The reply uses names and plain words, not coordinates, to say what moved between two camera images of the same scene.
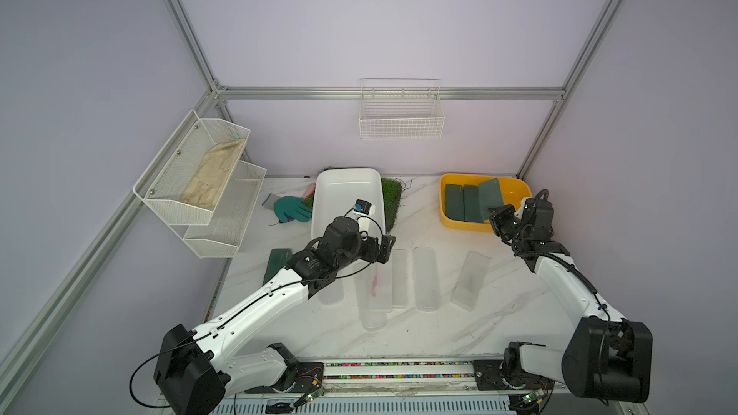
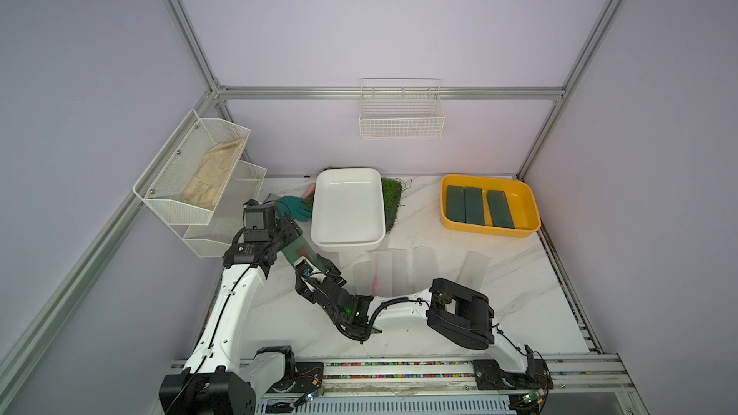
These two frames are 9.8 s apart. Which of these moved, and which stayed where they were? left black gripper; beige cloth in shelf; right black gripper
Moved: right black gripper; left black gripper
Stayed: beige cloth in shelf
